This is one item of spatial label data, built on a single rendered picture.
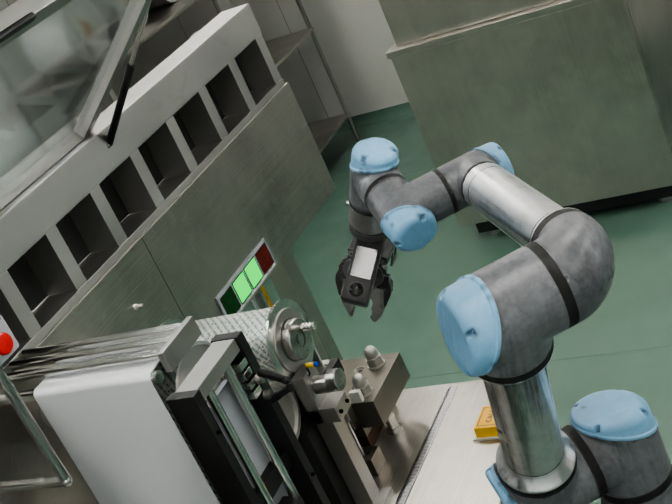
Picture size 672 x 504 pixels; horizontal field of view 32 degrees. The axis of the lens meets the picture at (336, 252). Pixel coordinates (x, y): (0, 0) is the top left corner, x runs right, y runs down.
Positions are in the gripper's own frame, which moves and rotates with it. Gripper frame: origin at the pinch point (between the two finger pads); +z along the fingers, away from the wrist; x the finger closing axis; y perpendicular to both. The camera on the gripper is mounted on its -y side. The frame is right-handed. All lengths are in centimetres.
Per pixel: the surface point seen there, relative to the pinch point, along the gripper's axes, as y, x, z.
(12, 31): -28, 41, -65
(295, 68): 422, 168, 251
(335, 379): -10.8, 1.1, 5.8
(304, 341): -4.5, 9.1, 5.4
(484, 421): 5.0, -23.6, 25.0
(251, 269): 34, 35, 31
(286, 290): 65, 39, 67
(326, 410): -12.8, 1.9, 12.1
